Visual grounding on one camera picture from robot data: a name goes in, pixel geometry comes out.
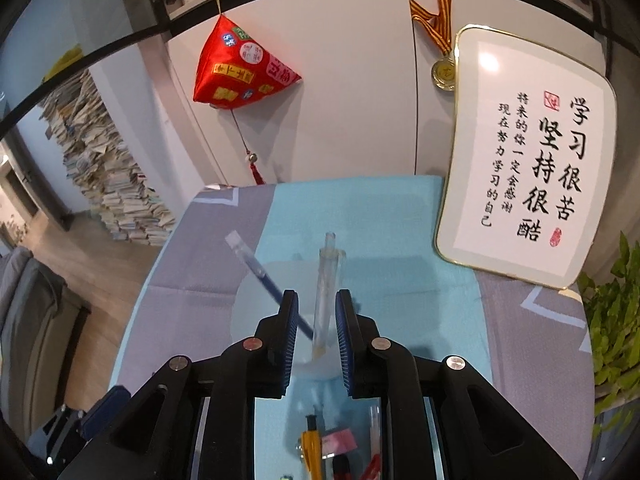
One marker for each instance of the tall stack of books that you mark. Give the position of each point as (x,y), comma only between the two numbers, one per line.
(110,185)

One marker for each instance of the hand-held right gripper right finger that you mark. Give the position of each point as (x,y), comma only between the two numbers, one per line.
(346,345)

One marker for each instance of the green potted plant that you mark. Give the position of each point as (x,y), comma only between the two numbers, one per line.
(615,330)

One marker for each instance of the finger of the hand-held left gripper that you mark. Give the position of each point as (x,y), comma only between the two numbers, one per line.
(107,407)

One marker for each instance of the blue grey table mat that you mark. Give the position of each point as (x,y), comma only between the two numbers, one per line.
(210,260)

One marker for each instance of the pink eraser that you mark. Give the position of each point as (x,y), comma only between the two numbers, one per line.
(340,441)

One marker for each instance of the white pen with red cap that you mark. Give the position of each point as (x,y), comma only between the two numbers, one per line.
(375,430)

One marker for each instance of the red pyramid hanging ornament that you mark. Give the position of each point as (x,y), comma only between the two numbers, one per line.
(240,70)

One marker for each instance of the yellow and black mechanical pencil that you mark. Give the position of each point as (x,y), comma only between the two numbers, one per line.
(311,445)

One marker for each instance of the grey sofa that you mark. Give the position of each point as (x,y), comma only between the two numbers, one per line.
(35,335)

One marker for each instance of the clear plastic pen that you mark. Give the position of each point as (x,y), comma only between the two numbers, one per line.
(325,285)

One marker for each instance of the framed calligraphy picture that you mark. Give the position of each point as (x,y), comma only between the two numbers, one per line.
(525,160)

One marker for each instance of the yellow plush toy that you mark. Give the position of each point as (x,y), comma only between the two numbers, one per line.
(67,60)

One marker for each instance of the gold medal with striped ribbon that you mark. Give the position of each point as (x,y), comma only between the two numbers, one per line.
(444,72)

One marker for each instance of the blue pen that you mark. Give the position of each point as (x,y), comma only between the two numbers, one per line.
(260,272)

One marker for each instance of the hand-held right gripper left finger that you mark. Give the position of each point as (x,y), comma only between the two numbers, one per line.
(287,340)

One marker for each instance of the dark red pen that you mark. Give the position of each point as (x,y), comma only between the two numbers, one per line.
(341,467)

